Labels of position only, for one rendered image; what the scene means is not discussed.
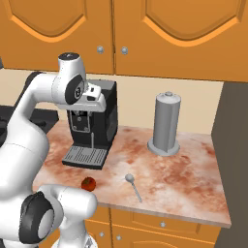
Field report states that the orange base cupboard door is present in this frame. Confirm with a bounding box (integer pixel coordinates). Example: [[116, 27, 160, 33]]
[[84, 220, 112, 248], [110, 225, 218, 248]]

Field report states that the black hob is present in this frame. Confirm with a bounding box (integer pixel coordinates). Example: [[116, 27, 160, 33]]
[[0, 104, 61, 147]]

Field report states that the narrow orange drawer front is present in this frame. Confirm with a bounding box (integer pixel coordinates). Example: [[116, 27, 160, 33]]
[[86, 205, 112, 225]]

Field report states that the wide orange drawer front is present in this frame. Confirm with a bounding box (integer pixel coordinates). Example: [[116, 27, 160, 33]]
[[109, 207, 223, 244]]

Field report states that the orange wall cupboard door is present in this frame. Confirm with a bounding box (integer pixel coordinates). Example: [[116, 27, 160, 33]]
[[0, 0, 115, 76], [113, 0, 248, 83]]

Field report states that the dark grey tall panel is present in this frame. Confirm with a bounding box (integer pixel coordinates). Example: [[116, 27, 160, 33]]
[[210, 80, 248, 248]]

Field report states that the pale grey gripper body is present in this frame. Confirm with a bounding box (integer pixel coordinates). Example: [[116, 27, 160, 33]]
[[78, 92, 108, 113]]

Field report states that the grey paper towel holder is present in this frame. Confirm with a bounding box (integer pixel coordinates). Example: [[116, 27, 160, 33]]
[[146, 90, 182, 158]]

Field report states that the red tomato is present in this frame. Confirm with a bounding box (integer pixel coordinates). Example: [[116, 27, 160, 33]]
[[80, 175, 98, 193]]

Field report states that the black coffee machine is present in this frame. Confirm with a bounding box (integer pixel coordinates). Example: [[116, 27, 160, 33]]
[[61, 78, 118, 171]]

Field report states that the grey metal spoon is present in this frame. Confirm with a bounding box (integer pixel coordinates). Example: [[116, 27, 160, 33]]
[[124, 172, 143, 204]]

